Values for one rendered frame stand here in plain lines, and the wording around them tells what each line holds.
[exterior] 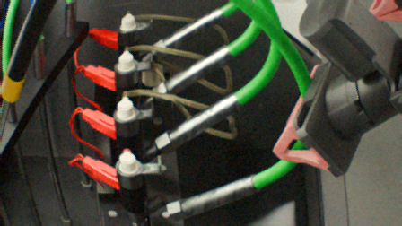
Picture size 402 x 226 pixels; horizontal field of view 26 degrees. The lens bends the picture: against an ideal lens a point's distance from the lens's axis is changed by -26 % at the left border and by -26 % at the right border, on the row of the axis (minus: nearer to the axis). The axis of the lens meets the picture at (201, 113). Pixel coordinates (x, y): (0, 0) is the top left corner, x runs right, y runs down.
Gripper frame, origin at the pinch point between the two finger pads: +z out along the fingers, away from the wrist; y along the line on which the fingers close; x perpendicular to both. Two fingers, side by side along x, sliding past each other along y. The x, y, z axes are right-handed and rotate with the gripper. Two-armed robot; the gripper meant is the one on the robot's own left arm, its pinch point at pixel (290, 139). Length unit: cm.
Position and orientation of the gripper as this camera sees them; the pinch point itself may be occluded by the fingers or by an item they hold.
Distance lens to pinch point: 93.5
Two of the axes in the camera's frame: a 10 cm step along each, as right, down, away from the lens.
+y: -4.4, 7.2, -5.3
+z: -5.3, 2.8, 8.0
